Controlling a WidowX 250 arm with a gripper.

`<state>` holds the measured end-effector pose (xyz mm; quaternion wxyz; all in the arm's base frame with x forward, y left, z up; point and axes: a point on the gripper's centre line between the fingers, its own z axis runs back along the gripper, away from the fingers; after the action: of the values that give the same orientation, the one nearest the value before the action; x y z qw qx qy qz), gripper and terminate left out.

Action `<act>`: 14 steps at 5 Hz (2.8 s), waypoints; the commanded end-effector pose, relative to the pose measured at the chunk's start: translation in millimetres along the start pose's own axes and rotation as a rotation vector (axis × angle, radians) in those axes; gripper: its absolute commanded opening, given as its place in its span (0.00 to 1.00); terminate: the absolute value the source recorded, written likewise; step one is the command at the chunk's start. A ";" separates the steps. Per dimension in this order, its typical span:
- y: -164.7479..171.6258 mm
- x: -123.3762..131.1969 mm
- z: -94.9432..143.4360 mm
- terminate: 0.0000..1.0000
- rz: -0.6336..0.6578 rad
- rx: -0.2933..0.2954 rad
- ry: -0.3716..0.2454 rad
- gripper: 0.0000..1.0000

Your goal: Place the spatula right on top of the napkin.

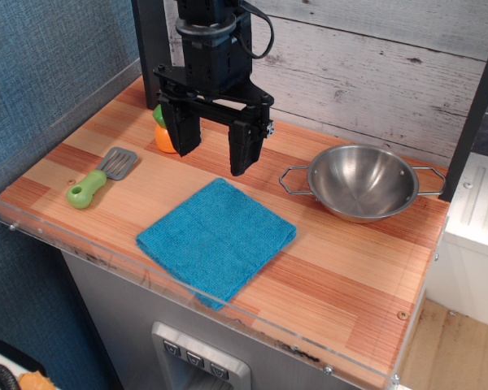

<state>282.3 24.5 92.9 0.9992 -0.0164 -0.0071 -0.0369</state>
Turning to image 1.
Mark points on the blue folded cloth napkin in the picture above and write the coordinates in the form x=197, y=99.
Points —
x=216, y=241

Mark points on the yellow orange object corner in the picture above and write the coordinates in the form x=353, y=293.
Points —
x=35, y=381

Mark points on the orange toy carrot green top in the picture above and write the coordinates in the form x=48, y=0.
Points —
x=162, y=138

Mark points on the clear acrylic table guard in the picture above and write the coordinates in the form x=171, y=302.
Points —
x=335, y=307

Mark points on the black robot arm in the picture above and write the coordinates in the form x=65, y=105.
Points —
x=219, y=9

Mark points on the black vertical post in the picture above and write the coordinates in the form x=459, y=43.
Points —
x=152, y=41

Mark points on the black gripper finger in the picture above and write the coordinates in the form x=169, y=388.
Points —
x=182, y=124
x=245, y=143

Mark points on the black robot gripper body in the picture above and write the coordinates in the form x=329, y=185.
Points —
x=214, y=77

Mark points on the grey toy fridge dispenser panel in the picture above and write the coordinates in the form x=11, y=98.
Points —
x=189, y=363

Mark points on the stainless steel bowl with handles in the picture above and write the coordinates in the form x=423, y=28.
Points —
x=362, y=183

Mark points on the green handled grey spatula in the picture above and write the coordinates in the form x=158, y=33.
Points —
x=115, y=165

